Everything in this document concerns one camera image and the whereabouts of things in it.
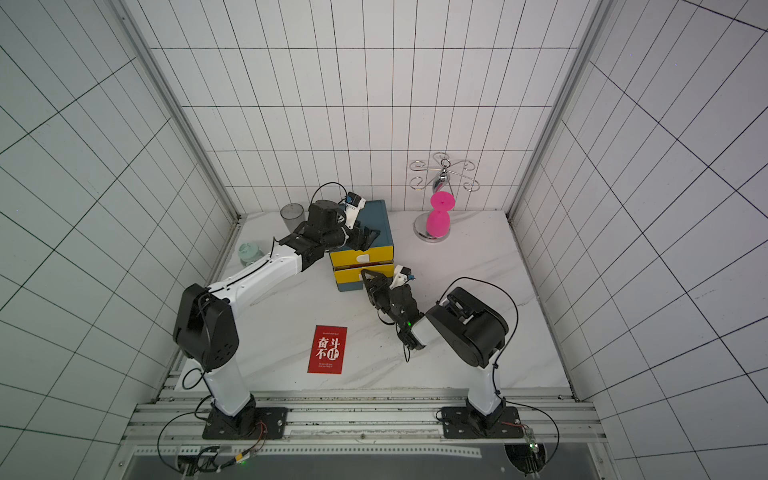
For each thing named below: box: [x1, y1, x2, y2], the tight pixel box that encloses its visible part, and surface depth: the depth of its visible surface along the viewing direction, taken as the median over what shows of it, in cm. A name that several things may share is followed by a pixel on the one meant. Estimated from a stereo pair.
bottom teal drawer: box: [337, 281, 364, 292], surface depth 95 cm
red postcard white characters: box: [306, 324, 349, 375], surface depth 87 cm
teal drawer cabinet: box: [329, 200, 394, 292], surface depth 88 cm
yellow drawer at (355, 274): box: [334, 264, 394, 283], surface depth 89 cm
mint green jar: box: [238, 242, 264, 266], surface depth 99 cm
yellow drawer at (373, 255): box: [330, 246, 394, 267], surface depth 85 cm
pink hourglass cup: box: [426, 191, 456, 238], surface depth 91 cm
